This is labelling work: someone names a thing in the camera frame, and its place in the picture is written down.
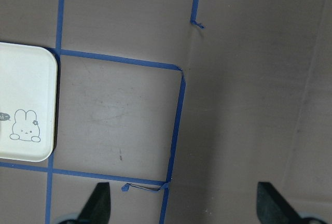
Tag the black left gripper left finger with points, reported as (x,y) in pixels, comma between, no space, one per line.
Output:
(97,208)

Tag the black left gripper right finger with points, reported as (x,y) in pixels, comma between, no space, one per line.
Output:
(271,207)

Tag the cream bunny tray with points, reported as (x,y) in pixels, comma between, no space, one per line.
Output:
(28,102)

